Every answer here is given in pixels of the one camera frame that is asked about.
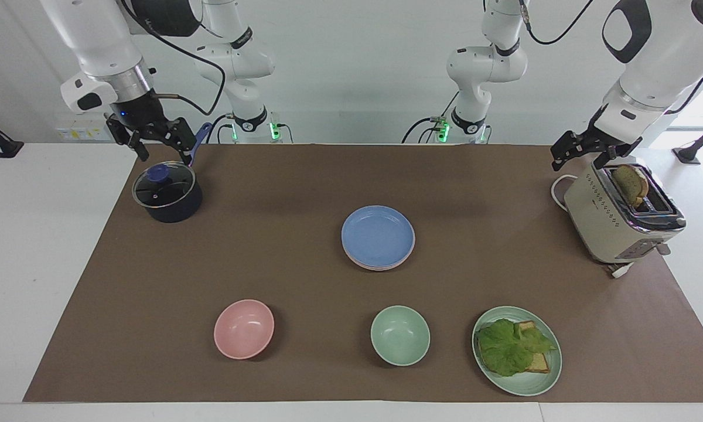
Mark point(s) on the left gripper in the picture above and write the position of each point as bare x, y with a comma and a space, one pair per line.
593, 136

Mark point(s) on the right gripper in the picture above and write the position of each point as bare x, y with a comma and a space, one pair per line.
137, 114

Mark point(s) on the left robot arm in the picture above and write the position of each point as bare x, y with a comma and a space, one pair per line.
656, 64

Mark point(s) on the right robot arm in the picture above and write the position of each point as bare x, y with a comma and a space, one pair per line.
108, 44

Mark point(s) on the brown bread slice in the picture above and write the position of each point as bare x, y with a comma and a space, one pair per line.
630, 183

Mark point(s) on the glass lid with blue knob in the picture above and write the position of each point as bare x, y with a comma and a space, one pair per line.
164, 186

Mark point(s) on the beige toaster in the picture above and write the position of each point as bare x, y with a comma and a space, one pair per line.
606, 225

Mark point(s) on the dark blue pot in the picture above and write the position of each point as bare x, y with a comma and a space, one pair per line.
176, 214

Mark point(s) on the black stand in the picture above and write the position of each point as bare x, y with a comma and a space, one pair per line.
694, 151
3, 146

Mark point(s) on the green lettuce leaf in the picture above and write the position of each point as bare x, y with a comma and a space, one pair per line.
507, 349

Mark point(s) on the pink bowl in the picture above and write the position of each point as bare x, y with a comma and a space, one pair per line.
243, 329

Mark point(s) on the toasted bread slice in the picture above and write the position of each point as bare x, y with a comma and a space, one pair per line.
540, 363

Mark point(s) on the blue plate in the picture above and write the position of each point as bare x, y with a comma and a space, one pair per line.
378, 234

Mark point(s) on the beige plate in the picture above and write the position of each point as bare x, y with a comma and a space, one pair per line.
381, 269

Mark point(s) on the green plate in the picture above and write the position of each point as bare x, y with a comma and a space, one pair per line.
524, 384

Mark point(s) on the green bowl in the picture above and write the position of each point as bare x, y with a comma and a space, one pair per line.
399, 335

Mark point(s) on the white wall socket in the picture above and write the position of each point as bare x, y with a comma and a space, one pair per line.
82, 132

